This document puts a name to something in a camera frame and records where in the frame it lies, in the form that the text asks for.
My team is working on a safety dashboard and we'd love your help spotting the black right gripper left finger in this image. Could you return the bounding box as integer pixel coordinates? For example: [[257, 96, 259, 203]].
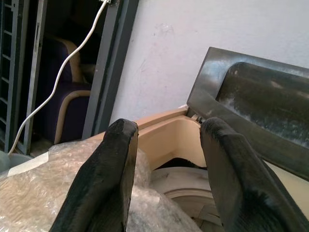
[[49, 118, 139, 232]]

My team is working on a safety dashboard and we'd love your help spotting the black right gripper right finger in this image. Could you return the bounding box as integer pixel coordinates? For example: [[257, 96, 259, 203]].
[[199, 116, 309, 232]]

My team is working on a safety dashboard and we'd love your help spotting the beige top-load washing machine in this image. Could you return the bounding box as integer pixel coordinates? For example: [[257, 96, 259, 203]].
[[83, 107, 309, 232]]

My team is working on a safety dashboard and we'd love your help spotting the white washer drum rim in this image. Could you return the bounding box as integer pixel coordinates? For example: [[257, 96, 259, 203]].
[[151, 167, 225, 232]]

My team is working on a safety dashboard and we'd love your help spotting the clear bubble wrap sheet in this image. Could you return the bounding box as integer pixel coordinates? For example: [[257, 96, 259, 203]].
[[0, 139, 203, 232]]

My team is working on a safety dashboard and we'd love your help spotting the dark grey washer lid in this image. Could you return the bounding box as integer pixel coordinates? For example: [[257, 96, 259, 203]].
[[186, 46, 309, 181]]

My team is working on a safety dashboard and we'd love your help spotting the purple armchair with wooden arms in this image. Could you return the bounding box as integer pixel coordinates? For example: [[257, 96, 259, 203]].
[[41, 36, 92, 145]]

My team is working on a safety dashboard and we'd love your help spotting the white power cable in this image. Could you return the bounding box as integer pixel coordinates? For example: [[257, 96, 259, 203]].
[[8, 0, 112, 155]]

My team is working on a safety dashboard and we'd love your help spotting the grey metal window frame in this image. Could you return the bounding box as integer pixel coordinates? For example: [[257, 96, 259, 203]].
[[0, 0, 140, 155]]

